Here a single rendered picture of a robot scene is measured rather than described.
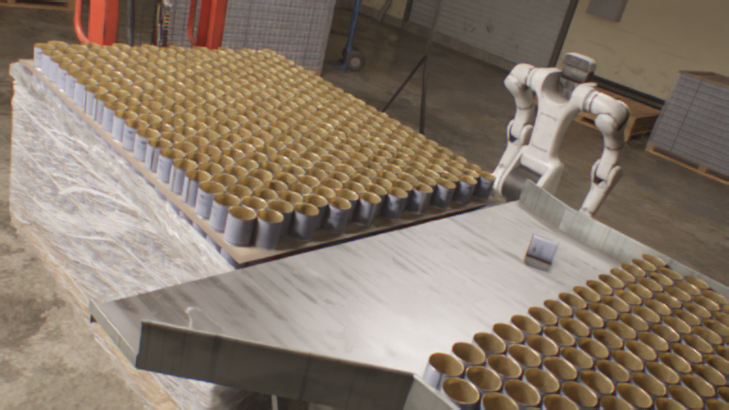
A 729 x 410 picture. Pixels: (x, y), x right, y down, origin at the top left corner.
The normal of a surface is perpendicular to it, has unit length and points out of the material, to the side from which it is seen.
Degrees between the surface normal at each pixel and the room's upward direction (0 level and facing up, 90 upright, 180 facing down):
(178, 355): 90
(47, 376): 0
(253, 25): 90
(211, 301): 0
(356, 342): 0
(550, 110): 96
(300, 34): 92
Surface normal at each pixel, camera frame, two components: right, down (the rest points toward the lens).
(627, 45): -0.70, 0.13
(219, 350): -0.01, 0.40
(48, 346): 0.23, -0.89
